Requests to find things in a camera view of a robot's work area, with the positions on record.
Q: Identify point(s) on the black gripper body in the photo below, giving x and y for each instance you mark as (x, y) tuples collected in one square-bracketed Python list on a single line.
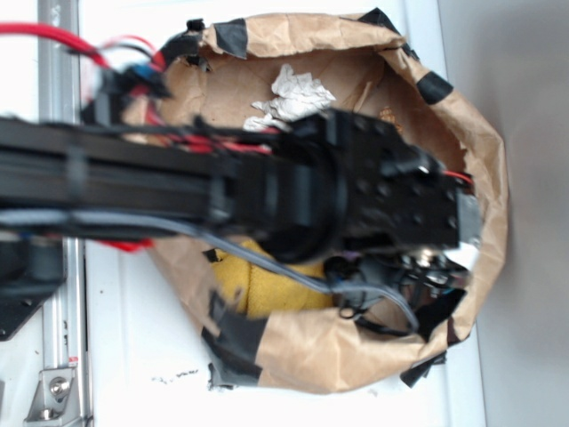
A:
[(403, 223)]

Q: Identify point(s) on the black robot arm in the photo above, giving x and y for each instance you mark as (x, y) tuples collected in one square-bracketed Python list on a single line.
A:
[(265, 197)]

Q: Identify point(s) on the crumpled white paper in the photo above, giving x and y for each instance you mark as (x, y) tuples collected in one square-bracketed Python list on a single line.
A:
[(296, 96)]

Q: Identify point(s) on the brown paper bag bin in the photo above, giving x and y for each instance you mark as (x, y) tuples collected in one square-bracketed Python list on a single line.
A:
[(367, 66)]

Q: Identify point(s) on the yellow towel cloth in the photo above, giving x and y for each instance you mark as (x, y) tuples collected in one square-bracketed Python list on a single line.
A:
[(257, 293)]

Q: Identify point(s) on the aluminium extrusion rail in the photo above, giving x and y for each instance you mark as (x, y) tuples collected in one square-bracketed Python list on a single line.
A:
[(64, 314)]

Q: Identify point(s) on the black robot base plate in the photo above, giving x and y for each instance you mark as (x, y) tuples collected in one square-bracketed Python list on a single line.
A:
[(32, 270)]

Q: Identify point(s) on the metal corner bracket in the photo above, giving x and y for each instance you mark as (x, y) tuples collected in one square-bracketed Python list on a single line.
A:
[(56, 399)]

